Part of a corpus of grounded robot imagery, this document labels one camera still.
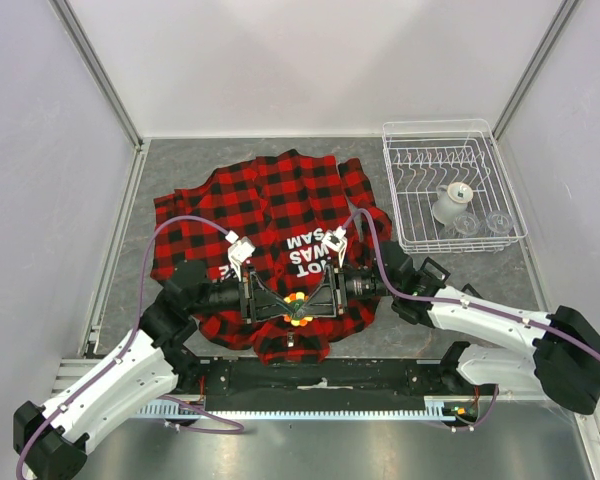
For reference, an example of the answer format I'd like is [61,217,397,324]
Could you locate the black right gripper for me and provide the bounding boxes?
[296,258,396,316]

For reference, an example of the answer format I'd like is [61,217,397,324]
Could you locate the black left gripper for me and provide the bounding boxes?
[189,263,294,323]

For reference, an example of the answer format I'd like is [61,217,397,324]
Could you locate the yellow plush flower brooch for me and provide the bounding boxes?
[283,292,313,327]

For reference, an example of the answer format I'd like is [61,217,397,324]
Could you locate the red black plaid shirt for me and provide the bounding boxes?
[150,150,392,364]

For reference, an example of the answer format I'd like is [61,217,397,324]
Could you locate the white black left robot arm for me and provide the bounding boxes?
[13,261,291,479]

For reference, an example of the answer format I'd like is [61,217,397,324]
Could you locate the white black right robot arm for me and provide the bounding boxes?
[293,241,600,415]

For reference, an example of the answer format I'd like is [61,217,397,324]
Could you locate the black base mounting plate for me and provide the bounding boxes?
[175,357,495,397]

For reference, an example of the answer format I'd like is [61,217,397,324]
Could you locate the clear glass cup left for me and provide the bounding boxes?
[452,212,481,239]

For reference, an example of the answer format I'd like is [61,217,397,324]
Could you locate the clear glass cup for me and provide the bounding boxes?
[452,212,481,239]
[485,210,514,237]

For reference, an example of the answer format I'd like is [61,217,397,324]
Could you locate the grey ceramic teapot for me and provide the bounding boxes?
[432,182,474,225]

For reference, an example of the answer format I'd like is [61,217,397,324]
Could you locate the clear glass cup right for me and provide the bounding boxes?
[485,210,514,237]

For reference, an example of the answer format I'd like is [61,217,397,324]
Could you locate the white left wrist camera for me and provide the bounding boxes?
[225,230,255,278]

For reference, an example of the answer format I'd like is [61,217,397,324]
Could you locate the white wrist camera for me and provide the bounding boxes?
[225,230,255,278]
[323,226,348,267]

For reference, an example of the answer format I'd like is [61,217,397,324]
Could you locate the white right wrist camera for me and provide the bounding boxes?
[323,226,348,267]

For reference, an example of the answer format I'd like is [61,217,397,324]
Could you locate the black wire frame stand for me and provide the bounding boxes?
[461,283,481,298]
[419,257,451,288]

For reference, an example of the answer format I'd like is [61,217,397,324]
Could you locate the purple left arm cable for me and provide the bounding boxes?
[15,215,246,480]

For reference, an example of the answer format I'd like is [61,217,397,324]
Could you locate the light blue cable duct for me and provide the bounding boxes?
[132,399,456,422]

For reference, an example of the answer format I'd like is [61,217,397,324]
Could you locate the white wire dish rack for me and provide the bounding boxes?
[382,118,527,254]

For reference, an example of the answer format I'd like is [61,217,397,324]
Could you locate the aluminium frame post left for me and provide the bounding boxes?
[47,0,146,151]

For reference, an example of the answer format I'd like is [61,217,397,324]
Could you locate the aluminium frame post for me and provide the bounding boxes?
[47,0,146,151]
[492,0,581,140]

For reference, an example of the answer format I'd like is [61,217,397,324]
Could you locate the aluminium frame post right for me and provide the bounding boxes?
[492,0,581,140]

